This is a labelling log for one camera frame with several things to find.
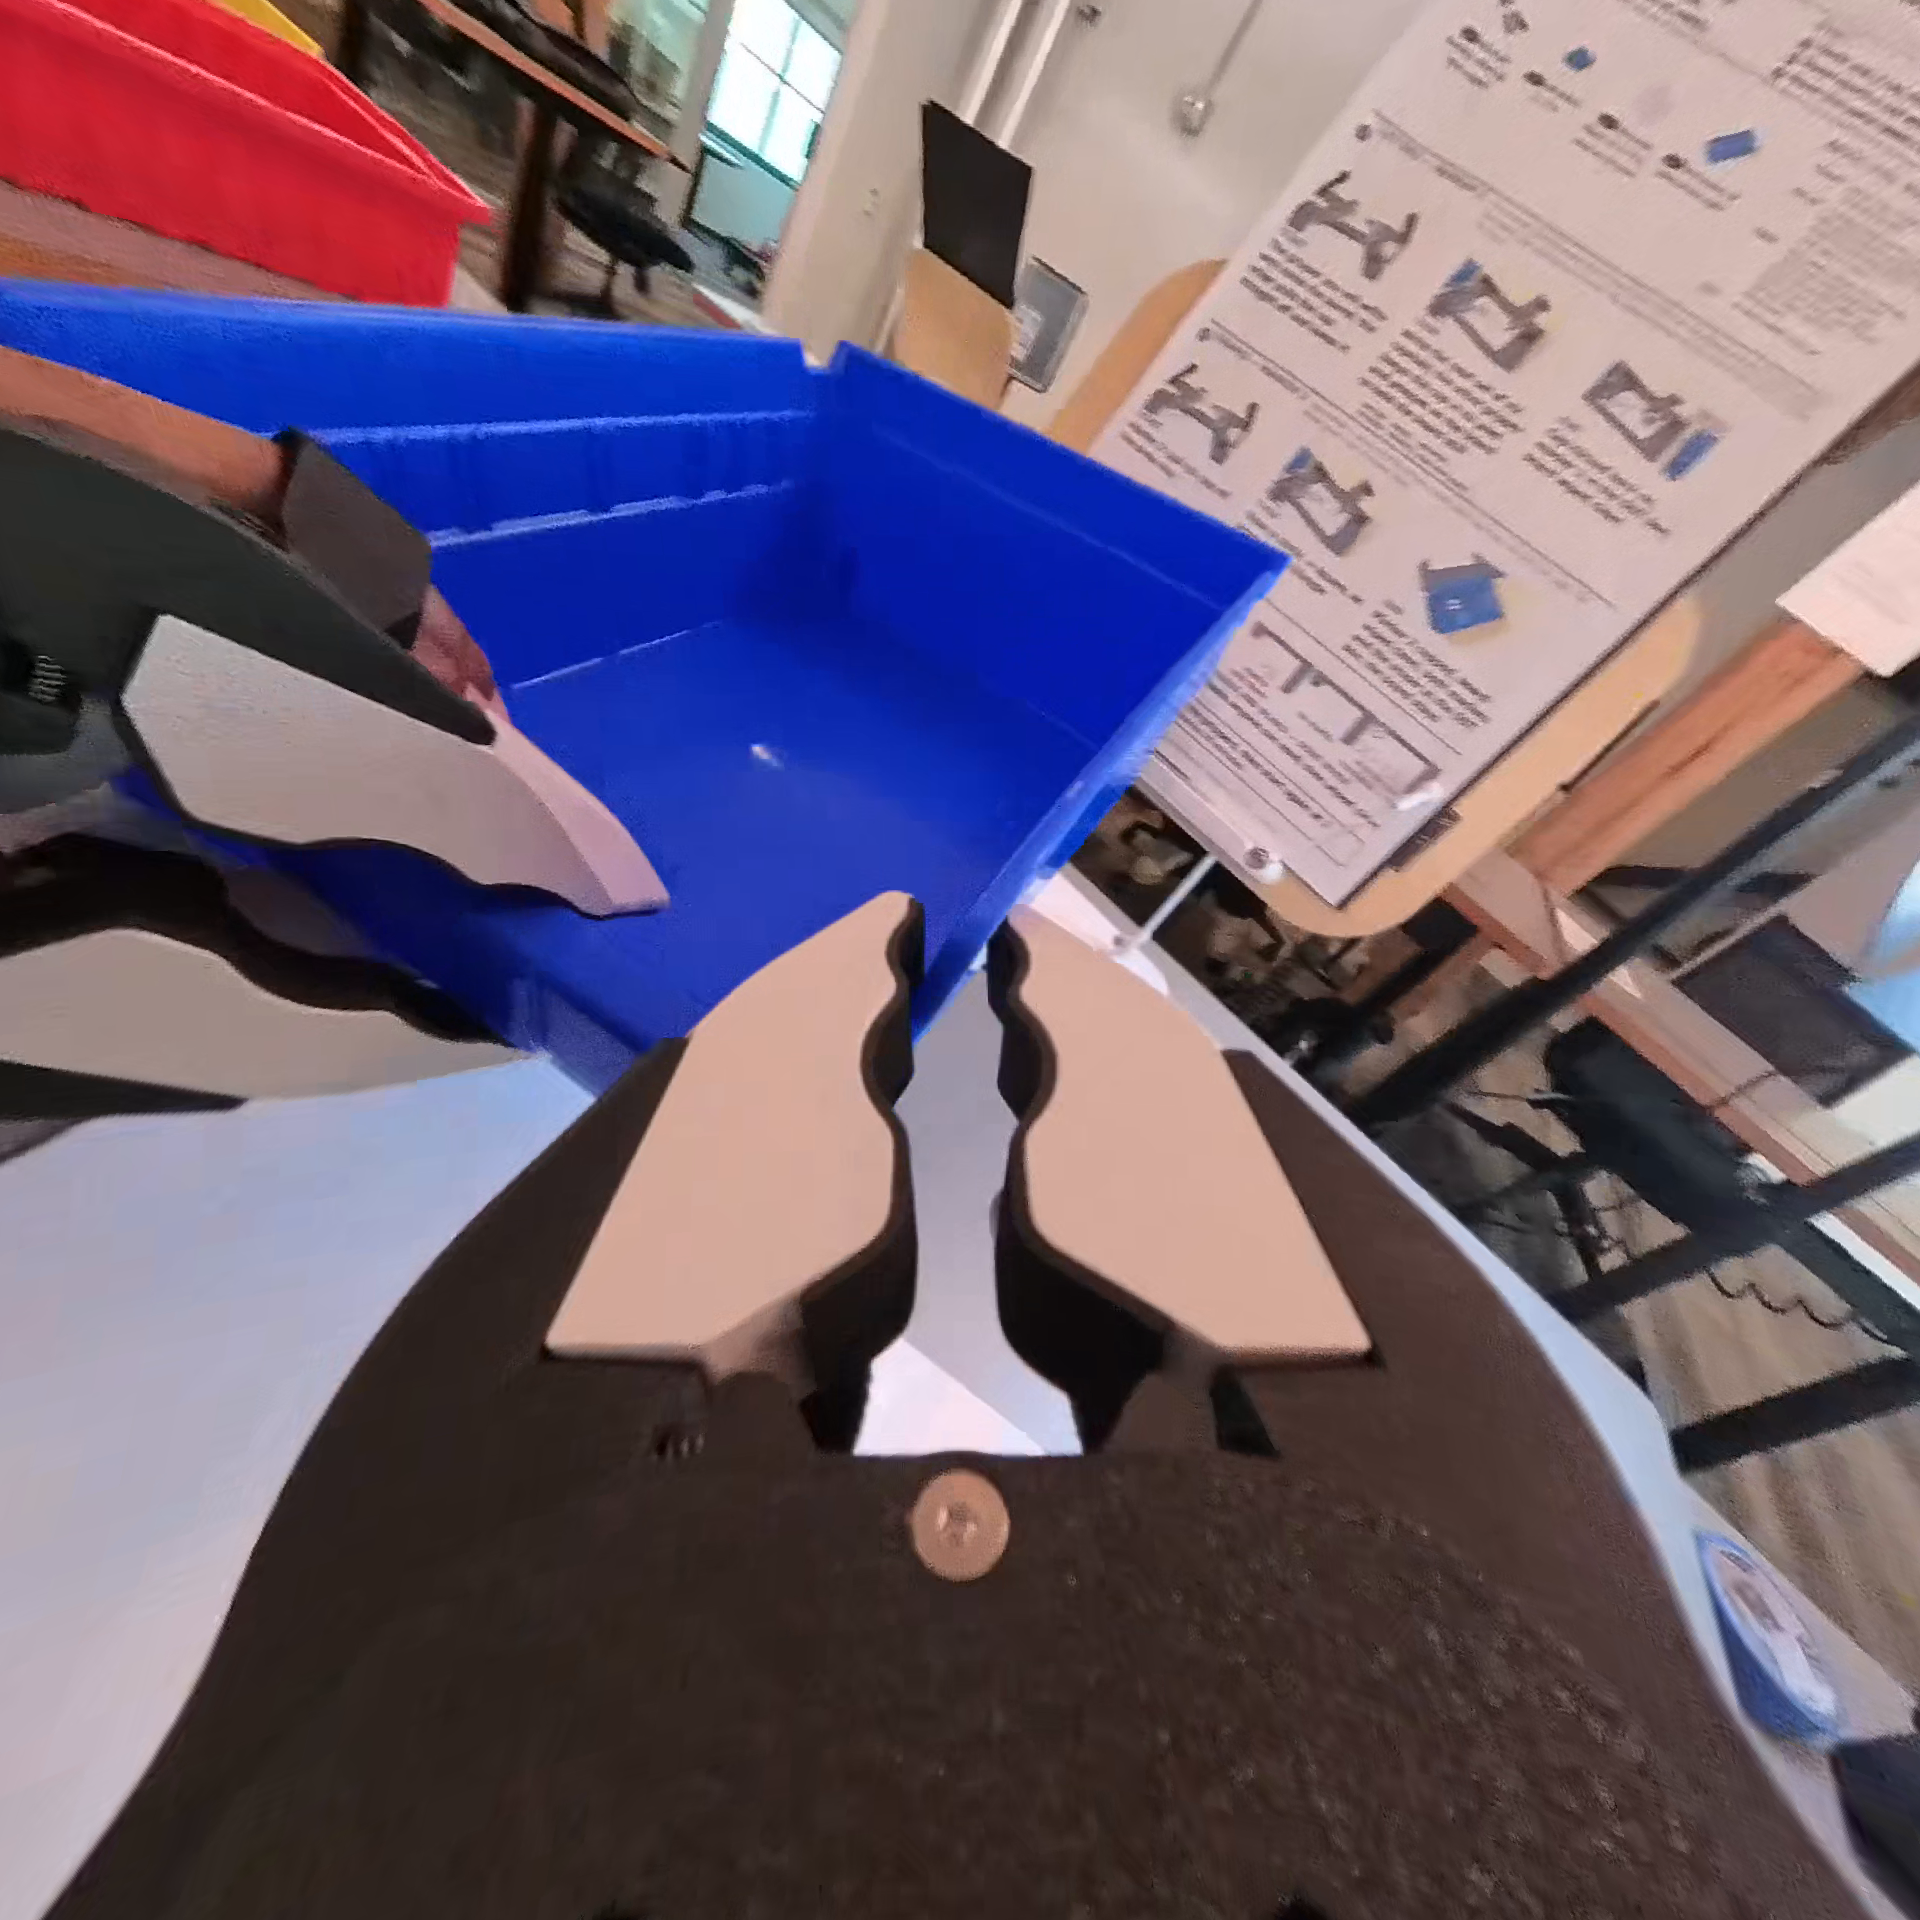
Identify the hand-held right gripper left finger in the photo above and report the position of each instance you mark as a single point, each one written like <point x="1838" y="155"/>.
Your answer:
<point x="720" y="1200"/>

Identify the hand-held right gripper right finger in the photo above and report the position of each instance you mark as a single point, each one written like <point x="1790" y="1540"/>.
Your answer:
<point x="1188" y="1200"/>

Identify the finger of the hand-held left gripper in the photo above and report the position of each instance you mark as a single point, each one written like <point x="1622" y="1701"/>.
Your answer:
<point x="182" y="1021"/>
<point x="392" y="781"/>

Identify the blue open-front storage bin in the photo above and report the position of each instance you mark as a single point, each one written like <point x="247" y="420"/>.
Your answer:
<point x="902" y="721"/>

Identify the person's left hand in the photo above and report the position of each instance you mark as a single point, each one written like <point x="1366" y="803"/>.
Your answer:
<point x="468" y="654"/>

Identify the red storage bin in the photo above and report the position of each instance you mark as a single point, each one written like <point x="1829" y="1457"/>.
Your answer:
<point x="212" y="135"/>

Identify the yellow storage bin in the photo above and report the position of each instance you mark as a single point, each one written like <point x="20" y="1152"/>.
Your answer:
<point x="271" y="20"/>

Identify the office desk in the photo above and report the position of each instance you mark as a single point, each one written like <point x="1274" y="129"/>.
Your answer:
<point x="556" y="93"/>

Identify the wooden desk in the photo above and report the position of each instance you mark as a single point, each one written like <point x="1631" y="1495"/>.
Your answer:
<point x="1680" y="751"/>

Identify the blue tape roll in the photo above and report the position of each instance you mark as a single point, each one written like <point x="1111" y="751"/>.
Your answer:
<point x="1765" y="1636"/>

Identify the black monitor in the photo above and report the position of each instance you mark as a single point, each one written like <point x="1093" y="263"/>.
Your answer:
<point x="972" y="196"/>

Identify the white paper sign board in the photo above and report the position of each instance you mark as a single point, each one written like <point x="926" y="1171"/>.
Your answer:
<point x="1501" y="391"/>

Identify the black metal desk frame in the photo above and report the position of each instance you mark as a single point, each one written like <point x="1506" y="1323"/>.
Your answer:
<point x="1622" y="1083"/>

